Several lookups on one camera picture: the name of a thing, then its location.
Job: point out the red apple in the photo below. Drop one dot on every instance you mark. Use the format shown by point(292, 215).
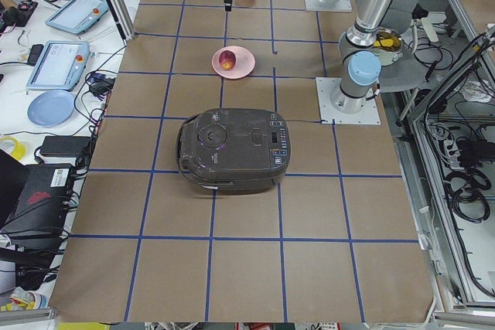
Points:
point(227, 59)

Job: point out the pink plate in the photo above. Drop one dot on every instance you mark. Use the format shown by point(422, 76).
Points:
point(244, 66)

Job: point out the blue plate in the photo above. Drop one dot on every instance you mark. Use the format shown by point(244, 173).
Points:
point(51, 108)

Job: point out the blue teach pendant far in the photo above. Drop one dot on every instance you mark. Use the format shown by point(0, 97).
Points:
point(77, 16)

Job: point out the blue teach pendant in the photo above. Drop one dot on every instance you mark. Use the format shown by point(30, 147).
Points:
point(60, 65)
point(77, 16)

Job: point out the dark grey rice cooker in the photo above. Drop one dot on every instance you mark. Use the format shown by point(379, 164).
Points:
point(234, 149)

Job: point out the blue teach pendant near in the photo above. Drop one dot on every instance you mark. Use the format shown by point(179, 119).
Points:
point(60, 65)

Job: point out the black power adapter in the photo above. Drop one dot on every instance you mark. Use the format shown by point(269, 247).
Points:
point(63, 146)

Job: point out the yellow tape roll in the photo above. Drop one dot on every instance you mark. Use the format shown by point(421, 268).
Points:
point(13, 147)

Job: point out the brown paper table mat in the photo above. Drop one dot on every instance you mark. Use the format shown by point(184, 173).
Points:
point(215, 194)

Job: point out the black computer box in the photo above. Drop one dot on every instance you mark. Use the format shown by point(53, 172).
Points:
point(34, 198)

